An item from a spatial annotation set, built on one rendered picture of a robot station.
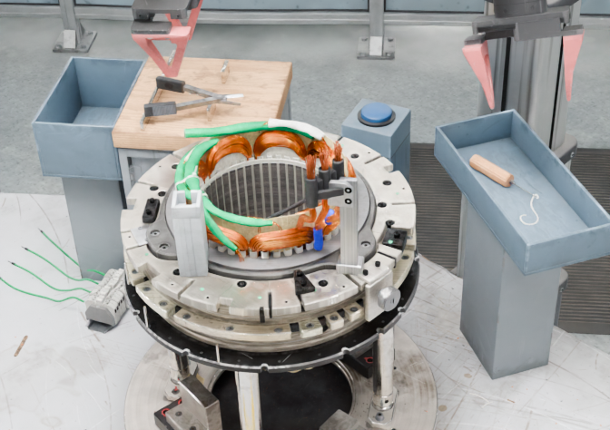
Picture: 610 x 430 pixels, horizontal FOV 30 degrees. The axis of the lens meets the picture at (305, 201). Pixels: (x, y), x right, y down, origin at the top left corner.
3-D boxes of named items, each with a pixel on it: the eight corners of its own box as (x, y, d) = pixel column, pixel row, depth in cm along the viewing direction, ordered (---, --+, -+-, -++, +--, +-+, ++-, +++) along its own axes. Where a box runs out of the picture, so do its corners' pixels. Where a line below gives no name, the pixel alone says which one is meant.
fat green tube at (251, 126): (183, 146, 125) (182, 131, 124) (188, 127, 128) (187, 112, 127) (316, 148, 124) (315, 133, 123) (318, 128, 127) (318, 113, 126)
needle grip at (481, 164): (514, 184, 137) (477, 162, 141) (515, 172, 136) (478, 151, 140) (505, 190, 137) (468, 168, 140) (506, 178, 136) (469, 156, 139)
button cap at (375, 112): (384, 126, 146) (384, 120, 146) (356, 120, 148) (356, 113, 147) (396, 111, 149) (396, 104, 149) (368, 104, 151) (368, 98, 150)
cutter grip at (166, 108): (144, 117, 142) (143, 106, 141) (144, 113, 142) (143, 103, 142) (177, 114, 142) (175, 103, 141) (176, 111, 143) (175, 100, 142)
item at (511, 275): (586, 402, 142) (616, 223, 124) (507, 425, 139) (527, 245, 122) (498, 278, 161) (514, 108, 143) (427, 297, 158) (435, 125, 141)
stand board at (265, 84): (113, 148, 144) (111, 131, 142) (151, 70, 158) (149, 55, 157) (270, 156, 141) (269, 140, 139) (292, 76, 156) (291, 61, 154)
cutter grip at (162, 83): (156, 88, 147) (154, 78, 146) (159, 85, 148) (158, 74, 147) (183, 93, 146) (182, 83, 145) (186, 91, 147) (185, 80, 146)
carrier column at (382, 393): (372, 415, 138) (372, 287, 126) (372, 400, 140) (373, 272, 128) (392, 415, 138) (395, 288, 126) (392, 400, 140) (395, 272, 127)
